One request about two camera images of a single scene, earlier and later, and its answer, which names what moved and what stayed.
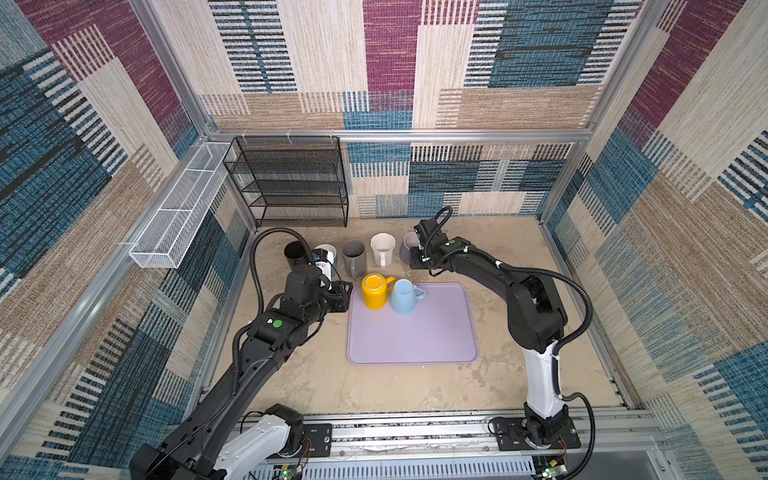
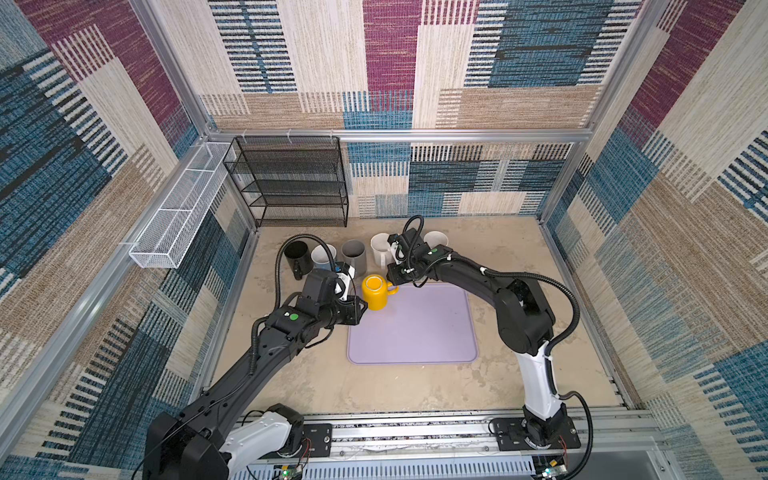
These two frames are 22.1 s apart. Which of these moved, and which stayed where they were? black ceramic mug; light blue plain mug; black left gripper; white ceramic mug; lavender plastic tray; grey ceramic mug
Moved: black left gripper; light blue plain mug
Stayed: lavender plastic tray; grey ceramic mug; white ceramic mug; black ceramic mug
